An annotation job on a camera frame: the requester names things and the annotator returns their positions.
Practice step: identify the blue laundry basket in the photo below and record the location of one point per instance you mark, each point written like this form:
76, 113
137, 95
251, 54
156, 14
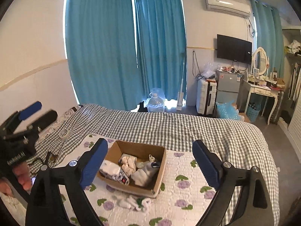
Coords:
252, 113

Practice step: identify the teal curtain left panel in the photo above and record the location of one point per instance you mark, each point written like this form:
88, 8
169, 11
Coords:
100, 47

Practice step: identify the grey checkered bed sheet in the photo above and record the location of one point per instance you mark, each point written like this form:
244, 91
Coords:
240, 143

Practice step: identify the teal curtain right panel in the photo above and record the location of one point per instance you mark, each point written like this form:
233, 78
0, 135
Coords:
269, 34

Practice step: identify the teal curtain panel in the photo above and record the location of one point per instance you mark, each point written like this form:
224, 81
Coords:
161, 42
269, 34
100, 47

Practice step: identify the blue plastic bag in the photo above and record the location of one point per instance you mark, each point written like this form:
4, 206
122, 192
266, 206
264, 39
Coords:
227, 111

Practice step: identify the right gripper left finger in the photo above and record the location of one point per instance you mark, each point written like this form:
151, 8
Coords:
46, 204

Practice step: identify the large water bottle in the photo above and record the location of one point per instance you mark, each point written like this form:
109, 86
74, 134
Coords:
156, 101

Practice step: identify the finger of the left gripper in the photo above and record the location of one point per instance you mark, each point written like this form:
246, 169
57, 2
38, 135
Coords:
43, 121
29, 110

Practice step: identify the clear plastic bag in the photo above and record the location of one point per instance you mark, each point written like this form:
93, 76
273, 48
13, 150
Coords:
209, 70

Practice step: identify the white suitcase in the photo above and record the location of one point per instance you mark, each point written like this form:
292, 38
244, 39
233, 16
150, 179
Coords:
206, 93

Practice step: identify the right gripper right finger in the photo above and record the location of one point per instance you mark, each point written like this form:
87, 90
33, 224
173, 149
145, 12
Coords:
253, 206

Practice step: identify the white floral quilt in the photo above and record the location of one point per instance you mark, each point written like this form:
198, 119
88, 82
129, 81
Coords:
177, 195

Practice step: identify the white socks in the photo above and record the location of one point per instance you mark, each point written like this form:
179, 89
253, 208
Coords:
134, 203

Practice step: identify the patterned tissue pack in box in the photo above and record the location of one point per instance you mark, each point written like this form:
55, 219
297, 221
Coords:
113, 172

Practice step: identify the white wardrobe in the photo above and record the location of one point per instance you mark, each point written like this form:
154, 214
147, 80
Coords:
290, 115

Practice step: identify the brown cardboard box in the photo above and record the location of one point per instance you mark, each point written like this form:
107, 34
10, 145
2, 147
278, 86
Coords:
144, 153

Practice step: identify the white dressing table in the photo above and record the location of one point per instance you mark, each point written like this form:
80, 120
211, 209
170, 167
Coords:
264, 92

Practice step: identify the grey mini fridge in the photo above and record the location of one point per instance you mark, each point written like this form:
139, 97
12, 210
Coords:
228, 85

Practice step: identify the teal curtain middle panel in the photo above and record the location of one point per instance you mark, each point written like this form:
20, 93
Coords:
161, 42

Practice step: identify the person's left hand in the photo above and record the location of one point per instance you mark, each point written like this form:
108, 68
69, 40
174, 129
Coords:
22, 173

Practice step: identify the roll of tape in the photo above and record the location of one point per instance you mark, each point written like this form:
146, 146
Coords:
63, 134

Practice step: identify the white cloth bundle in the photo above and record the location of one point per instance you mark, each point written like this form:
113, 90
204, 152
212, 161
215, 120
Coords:
143, 176

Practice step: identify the white air conditioner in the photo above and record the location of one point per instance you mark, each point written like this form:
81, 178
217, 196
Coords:
229, 6

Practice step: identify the white oval vanity mirror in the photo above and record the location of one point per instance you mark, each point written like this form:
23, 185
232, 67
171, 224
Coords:
260, 62

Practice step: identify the black wall television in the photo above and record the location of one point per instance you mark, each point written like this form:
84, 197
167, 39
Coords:
234, 49

